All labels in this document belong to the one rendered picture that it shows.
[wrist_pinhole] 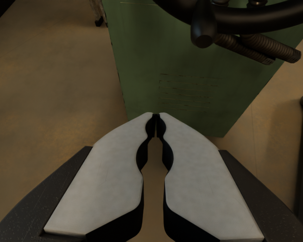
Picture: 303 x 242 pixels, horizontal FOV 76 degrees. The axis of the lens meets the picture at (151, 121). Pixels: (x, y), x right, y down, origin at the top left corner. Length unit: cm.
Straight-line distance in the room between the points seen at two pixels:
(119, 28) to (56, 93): 70
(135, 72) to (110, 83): 50
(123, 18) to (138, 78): 20
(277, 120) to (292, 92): 21
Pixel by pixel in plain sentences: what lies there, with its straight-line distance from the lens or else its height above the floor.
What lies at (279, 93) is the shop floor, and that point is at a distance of 123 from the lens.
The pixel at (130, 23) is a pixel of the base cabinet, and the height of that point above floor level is 55.
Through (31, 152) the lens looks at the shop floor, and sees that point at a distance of 102.
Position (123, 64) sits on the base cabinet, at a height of 41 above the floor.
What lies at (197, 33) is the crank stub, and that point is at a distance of 20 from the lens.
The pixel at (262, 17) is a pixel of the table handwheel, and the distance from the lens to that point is 27.
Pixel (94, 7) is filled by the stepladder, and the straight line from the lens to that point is 141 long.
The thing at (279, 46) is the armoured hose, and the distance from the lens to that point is 41.
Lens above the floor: 82
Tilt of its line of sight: 61 degrees down
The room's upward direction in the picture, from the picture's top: straight up
